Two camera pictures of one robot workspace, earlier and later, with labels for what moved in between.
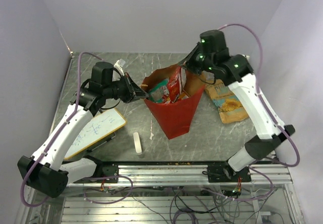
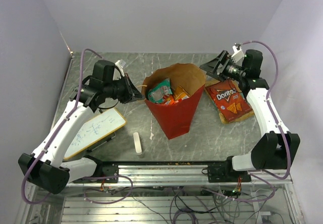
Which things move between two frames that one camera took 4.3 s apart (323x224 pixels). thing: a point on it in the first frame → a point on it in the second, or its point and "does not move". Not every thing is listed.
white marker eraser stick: (138, 144) does not move
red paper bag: (175, 118) does not move
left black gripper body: (121, 89) does not move
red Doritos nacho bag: (176, 83) → (228, 99)
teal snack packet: (160, 93) does not move
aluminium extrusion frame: (172, 194) does not move
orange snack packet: (183, 95) → (170, 101)
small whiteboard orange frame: (103, 124) does not move
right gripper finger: (184, 62) → (213, 66)
